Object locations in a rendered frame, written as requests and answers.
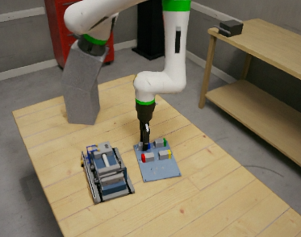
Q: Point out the grey metal bar with blue end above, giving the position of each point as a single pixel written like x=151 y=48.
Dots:
x=140 y=146

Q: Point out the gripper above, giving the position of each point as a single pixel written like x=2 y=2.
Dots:
x=144 y=128

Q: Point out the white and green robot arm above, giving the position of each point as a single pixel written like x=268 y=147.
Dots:
x=82 y=20

